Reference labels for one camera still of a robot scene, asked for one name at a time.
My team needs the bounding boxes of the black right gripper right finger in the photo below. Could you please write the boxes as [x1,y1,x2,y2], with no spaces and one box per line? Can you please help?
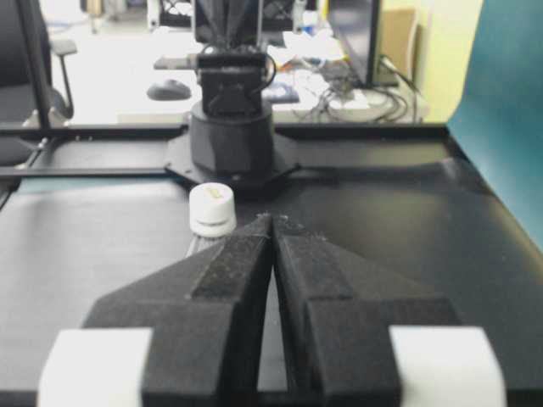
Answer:
[273,216,506,406]

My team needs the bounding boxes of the tangled desk cables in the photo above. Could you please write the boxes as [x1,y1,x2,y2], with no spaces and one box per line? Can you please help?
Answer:
[292,54,425,124]

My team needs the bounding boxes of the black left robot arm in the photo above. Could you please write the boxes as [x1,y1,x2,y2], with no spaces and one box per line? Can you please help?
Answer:
[165,1,300,190]

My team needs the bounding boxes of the black office chair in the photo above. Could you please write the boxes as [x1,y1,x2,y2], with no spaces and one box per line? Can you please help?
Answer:
[1,1,77,166]

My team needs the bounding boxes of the clear plastic bottle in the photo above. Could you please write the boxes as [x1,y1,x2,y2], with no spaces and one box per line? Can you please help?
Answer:
[184,234,226,259]

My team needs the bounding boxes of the teal backdrop board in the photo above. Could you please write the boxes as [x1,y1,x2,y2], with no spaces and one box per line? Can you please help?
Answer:
[448,1,542,247]

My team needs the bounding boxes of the black computer monitor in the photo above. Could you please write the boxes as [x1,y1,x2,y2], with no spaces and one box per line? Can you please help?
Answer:
[327,0,398,89]

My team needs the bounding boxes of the black computer mouse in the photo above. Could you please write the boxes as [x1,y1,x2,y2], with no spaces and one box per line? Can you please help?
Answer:
[147,80,192,101]

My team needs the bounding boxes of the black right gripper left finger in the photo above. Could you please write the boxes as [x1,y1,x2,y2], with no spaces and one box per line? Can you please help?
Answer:
[37,215,272,406]

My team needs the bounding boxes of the white bottle cap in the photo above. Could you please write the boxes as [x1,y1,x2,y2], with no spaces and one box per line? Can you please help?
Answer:
[189,182,237,238]

